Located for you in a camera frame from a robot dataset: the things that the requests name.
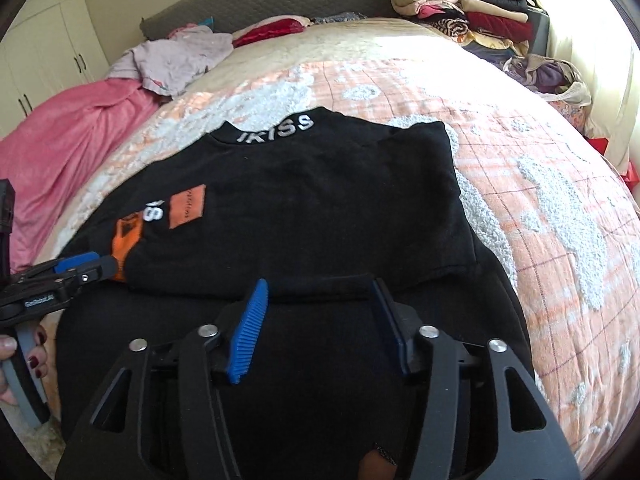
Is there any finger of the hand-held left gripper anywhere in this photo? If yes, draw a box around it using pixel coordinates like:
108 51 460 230
62 256 119 292
54 252 101 274

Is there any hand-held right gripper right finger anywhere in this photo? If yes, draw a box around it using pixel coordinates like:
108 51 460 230
370 277 583 480

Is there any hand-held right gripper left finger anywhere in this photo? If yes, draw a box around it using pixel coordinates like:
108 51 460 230
55 278 271 480

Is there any black sweater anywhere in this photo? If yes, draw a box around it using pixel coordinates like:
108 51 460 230
55 106 533 480

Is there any bag of clothes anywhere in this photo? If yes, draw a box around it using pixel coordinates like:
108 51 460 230
502 52 594 109

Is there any stack of folded clothes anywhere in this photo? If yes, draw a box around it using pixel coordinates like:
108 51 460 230
389 0 540 60

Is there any person's left hand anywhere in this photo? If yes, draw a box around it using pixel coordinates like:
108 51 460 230
0 326 49 407

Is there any person's right hand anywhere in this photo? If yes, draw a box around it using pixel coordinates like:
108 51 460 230
359 442 402 480

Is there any pink blanket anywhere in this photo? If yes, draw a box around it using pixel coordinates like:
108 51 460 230
0 77 165 275

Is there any cream fluffy rug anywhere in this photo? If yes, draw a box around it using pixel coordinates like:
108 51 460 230
10 422 68 480

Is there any orange checked fleece blanket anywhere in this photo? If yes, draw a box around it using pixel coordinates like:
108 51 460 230
50 60 640 472

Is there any white wardrobe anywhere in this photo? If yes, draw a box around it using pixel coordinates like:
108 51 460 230
0 0 112 140

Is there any lilac garment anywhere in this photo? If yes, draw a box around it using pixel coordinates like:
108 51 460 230
107 25 235 99

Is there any pink and teal garment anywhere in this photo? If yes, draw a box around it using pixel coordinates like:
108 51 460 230
167 16 217 41

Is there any floral cloth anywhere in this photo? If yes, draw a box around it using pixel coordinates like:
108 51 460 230
552 99 603 138

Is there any cream bed cover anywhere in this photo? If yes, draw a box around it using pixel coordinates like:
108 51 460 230
107 16 483 128

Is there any red object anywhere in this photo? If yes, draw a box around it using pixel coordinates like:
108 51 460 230
594 135 640 187

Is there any red cloth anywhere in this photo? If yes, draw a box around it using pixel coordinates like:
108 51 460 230
232 15 315 49

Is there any dark patterned cloth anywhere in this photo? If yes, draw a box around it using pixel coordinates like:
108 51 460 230
314 12 370 26

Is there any cream curtain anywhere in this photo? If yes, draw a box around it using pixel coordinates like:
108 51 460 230
520 0 640 173

